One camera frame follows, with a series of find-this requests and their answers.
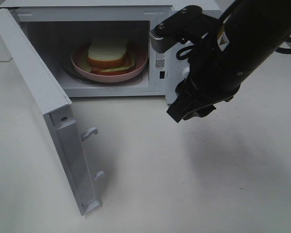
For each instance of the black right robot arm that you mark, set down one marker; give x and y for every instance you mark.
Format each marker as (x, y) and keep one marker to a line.
(272, 27)

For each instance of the white microwave oven body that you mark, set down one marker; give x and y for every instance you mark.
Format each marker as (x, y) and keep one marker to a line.
(56, 27)

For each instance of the white microwave door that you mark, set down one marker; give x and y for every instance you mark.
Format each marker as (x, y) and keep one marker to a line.
(54, 105)

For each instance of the lower white microwave knob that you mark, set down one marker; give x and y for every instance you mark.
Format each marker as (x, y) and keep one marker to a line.
(185, 72)

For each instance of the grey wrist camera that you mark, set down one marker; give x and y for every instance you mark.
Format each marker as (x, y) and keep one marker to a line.
(172, 26)

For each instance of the sandwich with white bread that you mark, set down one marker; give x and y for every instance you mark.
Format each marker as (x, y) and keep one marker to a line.
(107, 57)

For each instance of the pink round plate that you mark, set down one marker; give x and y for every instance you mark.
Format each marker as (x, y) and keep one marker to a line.
(141, 62)

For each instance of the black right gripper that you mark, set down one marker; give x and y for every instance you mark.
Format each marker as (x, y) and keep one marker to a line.
(221, 59)

